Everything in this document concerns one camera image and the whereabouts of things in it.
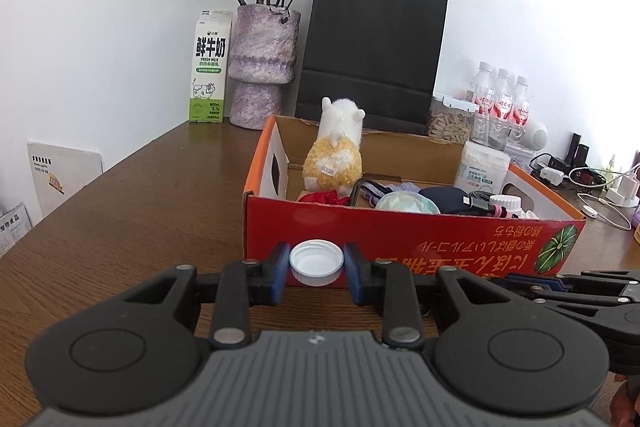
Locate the white square board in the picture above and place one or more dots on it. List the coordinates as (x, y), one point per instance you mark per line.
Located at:
(65, 172)

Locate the white ribbed bottle cap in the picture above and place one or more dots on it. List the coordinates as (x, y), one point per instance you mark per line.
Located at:
(506, 204)

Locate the white patterned box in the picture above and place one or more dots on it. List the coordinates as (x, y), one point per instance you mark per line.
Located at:
(517, 157)

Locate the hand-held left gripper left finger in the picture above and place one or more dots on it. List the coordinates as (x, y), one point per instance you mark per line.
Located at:
(281, 279)

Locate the clear jar of seeds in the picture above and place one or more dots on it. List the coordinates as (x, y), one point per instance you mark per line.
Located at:
(450, 122)

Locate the pale blue face mask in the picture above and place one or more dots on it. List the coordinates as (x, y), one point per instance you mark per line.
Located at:
(407, 203)

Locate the green and white milk carton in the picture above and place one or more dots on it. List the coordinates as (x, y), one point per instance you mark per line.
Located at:
(210, 67)

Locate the small green spray bottle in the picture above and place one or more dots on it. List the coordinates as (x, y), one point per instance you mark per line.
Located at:
(611, 167)

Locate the white power adapter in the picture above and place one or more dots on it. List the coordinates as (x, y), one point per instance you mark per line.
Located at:
(549, 176)

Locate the white round speaker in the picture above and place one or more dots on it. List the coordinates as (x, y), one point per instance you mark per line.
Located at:
(536, 136)

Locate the white wall charger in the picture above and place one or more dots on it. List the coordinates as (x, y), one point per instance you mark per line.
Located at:
(622, 192)

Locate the black paper bag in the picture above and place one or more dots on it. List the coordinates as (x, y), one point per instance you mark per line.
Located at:
(372, 42)

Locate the clear red label water bottle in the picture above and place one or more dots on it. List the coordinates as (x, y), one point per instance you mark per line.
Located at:
(522, 107)
(481, 92)
(503, 99)

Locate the white threaded bottle cap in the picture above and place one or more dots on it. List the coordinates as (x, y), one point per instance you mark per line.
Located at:
(316, 266)

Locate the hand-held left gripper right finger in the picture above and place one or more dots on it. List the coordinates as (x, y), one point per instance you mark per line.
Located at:
(352, 279)

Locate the white cotton swab container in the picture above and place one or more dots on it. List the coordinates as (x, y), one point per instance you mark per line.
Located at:
(482, 167)

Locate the white and yellow plush alpaca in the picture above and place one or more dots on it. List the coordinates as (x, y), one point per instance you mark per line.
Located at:
(332, 157)

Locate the white printed packet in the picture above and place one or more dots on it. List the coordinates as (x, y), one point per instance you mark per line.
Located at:
(14, 229)

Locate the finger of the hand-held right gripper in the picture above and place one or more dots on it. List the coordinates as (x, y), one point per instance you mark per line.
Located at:
(575, 304)
(540, 280)

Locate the red artificial rose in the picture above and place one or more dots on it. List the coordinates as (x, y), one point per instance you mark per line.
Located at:
(325, 198)

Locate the red cardboard box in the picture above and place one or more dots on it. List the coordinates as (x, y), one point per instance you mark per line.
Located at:
(400, 247)

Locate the black cosmetic bottles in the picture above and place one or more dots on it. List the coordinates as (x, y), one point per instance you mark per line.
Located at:
(580, 152)

